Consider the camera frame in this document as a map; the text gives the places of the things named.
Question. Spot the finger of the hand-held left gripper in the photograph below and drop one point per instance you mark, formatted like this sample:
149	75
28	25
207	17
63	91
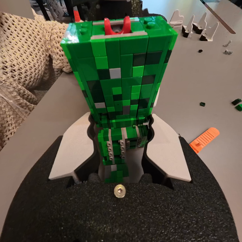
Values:
158	96

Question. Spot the person's left forearm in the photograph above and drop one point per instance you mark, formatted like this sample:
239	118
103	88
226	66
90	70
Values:
28	47

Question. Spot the orange brick separator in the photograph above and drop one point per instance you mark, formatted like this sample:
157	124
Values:
205	139

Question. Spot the dark green lego slope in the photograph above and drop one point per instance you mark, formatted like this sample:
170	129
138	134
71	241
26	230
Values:
236	102

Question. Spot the small dark green lego plate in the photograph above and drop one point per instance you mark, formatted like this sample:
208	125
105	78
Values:
202	104

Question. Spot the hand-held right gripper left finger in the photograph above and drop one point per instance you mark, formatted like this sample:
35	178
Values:
73	151

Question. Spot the green lego creeper figure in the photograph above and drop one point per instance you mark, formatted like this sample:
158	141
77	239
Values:
122	85

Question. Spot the orange traffic cone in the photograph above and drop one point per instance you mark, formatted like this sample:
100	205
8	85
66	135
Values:
77	15

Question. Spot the small white lego piece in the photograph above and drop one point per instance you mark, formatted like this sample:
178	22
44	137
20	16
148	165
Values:
227	43

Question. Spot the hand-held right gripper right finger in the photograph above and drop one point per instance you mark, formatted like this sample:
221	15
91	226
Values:
168	153

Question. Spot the small grey lego piece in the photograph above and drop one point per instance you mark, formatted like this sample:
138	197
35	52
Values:
228	52

